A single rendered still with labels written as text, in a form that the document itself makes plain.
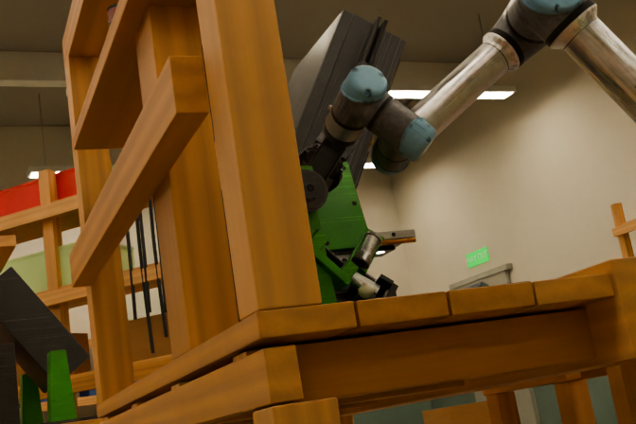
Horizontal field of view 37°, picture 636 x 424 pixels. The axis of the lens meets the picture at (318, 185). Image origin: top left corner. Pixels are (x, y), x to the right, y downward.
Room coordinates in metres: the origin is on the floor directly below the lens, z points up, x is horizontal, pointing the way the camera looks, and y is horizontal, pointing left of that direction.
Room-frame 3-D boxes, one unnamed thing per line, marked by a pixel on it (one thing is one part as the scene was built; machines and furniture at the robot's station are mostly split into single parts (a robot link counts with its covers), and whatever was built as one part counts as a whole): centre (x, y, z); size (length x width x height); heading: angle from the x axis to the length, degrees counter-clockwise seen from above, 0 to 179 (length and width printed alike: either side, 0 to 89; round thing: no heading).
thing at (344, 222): (1.98, -0.02, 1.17); 0.13 x 0.12 x 0.20; 23
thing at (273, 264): (1.91, 0.35, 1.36); 1.49 x 0.09 x 0.97; 23
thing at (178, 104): (1.89, 0.41, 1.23); 1.30 x 0.05 x 0.09; 23
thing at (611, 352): (2.14, -0.19, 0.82); 1.50 x 0.14 x 0.15; 23
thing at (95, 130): (1.93, 0.31, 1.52); 0.90 x 0.25 x 0.04; 23
